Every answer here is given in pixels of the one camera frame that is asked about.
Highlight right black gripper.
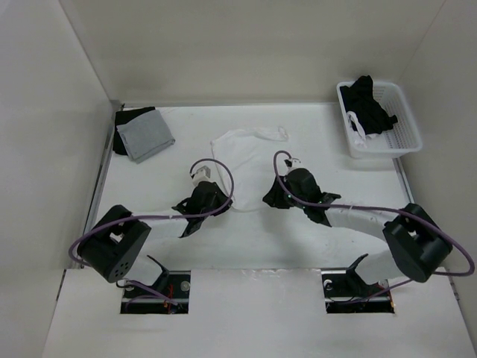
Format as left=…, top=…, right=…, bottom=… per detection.
left=262, top=175, right=308, bottom=210

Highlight white tank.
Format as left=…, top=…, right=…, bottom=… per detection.
left=211, top=127, right=290, bottom=212
left=347, top=111, right=378, bottom=148

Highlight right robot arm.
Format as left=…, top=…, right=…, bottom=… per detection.
left=262, top=168, right=452, bottom=295

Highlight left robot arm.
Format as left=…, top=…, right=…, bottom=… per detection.
left=76, top=181, right=232, bottom=283

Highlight folded grey tank top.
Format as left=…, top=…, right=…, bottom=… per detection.
left=118, top=109, right=175, bottom=164

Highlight white tank top in basket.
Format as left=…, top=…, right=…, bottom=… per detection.
left=347, top=111, right=378, bottom=148

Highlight folded black tank top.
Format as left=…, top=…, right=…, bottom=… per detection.
left=113, top=107, right=155, bottom=156

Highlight crumpled black tank top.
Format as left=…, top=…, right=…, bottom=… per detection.
left=340, top=75, right=398, bottom=135

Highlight white plastic basket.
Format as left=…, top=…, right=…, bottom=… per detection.
left=336, top=81, right=423, bottom=160

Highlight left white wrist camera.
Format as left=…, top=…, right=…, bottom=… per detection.
left=191, top=166, right=211, bottom=187

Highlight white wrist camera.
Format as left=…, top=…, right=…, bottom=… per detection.
left=191, top=166, right=211, bottom=187
left=284, top=158, right=301, bottom=170

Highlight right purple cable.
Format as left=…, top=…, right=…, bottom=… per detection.
left=274, top=150, right=476, bottom=305

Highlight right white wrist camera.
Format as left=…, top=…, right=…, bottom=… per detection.
left=284, top=158, right=301, bottom=170

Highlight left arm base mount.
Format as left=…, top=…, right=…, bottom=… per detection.
left=116, top=255, right=192, bottom=315

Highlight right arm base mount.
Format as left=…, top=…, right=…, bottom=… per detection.
left=321, top=254, right=394, bottom=314

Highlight right metal table rail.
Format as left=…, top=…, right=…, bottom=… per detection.
left=394, top=158, right=428, bottom=243

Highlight metal table rail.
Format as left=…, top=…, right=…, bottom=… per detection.
left=80, top=100, right=124, bottom=236
left=394, top=158, right=428, bottom=243

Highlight left metal table rail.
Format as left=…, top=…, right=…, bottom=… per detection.
left=80, top=100, right=124, bottom=236

